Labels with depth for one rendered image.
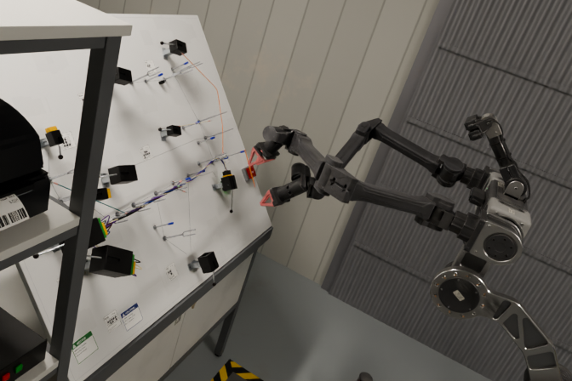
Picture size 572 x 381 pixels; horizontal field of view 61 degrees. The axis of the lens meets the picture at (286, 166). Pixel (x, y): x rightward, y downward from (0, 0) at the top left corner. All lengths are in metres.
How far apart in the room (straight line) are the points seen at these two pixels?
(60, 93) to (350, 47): 1.88
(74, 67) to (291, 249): 2.28
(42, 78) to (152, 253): 0.64
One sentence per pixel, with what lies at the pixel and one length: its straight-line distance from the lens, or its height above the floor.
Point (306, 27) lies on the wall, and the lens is 3.12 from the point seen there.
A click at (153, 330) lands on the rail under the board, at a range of 1.70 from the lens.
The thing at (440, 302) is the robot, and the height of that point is 1.07.
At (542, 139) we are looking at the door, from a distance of 2.96.
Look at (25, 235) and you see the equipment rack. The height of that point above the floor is 1.46.
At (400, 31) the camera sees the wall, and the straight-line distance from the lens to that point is 2.97.
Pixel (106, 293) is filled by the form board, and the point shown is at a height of 1.00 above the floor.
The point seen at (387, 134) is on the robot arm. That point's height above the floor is 1.48.
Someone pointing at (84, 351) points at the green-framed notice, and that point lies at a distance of 1.53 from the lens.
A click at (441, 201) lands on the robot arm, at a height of 1.50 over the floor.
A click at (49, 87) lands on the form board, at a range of 1.61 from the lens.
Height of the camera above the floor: 2.05
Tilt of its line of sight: 23 degrees down
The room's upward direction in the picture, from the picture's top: 18 degrees clockwise
